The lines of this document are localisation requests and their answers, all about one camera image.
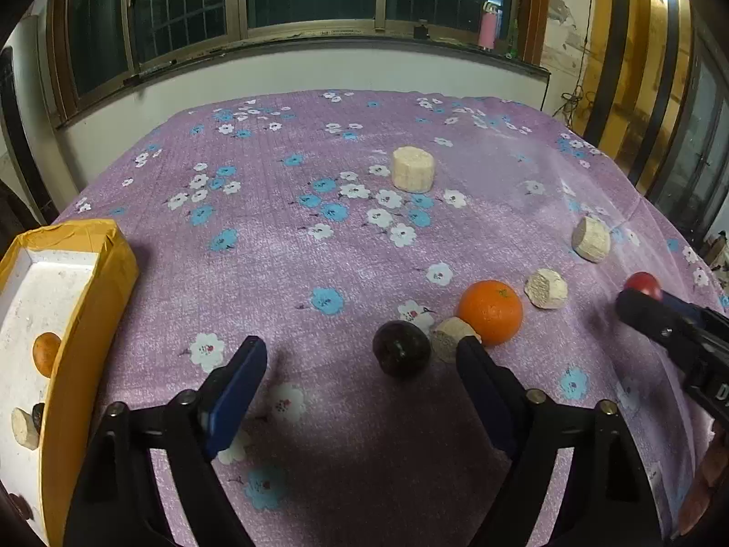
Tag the pink water bottle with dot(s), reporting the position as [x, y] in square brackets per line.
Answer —
[488, 28]

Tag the yellow cardboard box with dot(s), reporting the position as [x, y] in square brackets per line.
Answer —
[97, 296]

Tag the small beige pastry piece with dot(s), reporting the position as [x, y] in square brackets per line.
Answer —
[447, 339]

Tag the large beige pastry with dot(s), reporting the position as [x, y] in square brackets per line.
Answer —
[24, 428]

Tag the orange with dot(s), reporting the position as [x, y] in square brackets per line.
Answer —
[491, 312]
[45, 355]

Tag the red apple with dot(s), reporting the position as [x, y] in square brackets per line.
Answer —
[641, 282]

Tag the golden door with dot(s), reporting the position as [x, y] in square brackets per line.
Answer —
[626, 68]

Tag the small black box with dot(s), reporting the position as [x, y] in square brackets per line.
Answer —
[421, 30]

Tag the beige round pastry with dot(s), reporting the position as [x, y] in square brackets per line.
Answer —
[413, 168]

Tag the glass double door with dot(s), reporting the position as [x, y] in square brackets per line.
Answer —
[700, 142]

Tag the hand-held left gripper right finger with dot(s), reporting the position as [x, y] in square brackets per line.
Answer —
[484, 393]

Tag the beige embossed pastry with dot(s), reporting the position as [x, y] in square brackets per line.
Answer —
[592, 239]

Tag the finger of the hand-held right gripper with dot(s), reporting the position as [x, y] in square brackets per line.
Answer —
[649, 314]
[680, 306]

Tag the dark purple plum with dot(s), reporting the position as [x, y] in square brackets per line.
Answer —
[39, 417]
[401, 348]

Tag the small red jujube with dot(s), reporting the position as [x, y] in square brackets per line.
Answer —
[18, 506]

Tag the standing air conditioner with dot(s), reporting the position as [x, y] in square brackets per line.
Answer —
[14, 125]

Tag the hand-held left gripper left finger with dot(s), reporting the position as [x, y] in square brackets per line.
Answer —
[233, 399]

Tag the purple floral blanket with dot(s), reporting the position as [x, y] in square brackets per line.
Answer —
[341, 250]

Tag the person's right hand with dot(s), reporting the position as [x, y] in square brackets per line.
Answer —
[706, 490]

